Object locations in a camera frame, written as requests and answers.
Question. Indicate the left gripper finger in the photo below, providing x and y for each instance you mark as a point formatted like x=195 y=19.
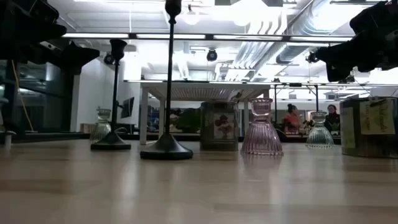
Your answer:
x=31 y=37
x=79 y=56

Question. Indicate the black aluminium table frame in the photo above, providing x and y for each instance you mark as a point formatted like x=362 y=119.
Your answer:
x=62 y=136

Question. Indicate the black monitor on pole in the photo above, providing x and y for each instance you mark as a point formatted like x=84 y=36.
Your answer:
x=128 y=107

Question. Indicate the person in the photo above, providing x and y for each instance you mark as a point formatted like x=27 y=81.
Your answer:
x=290 y=121
x=332 y=121

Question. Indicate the tall black candlestick holder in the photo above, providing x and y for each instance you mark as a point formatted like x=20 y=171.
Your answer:
x=167 y=147

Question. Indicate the wooden slat crate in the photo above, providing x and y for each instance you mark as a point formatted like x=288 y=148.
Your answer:
x=87 y=128

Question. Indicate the white perforated metal shelf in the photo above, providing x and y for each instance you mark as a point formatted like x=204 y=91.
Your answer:
x=192 y=90

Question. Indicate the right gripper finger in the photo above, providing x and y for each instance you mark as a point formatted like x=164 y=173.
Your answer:
x=348 y=54
x=337 y=73

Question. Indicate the green scented candle tin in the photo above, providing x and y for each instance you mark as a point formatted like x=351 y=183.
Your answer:
x=367 y=137

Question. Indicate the medium black candlestick holder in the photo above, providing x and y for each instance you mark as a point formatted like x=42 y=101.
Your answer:
x=111 y=142

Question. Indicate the pink ribbed glass candle holder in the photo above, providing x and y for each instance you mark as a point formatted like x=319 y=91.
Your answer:
x=261 y=137

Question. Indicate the black ceiling spotlight cluster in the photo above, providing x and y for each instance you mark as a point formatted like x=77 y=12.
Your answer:
x=311 y=58

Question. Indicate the floral scented candle tin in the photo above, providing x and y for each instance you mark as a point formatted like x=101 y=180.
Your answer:
x=219 y=124

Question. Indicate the silver ventilation duct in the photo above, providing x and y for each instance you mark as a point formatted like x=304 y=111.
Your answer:
x=298 y=46

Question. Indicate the long LED light bar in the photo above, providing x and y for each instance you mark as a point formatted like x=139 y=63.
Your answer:
x=99 y=35

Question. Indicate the small white stand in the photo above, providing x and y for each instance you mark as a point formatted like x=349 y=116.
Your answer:
x=8 y=140

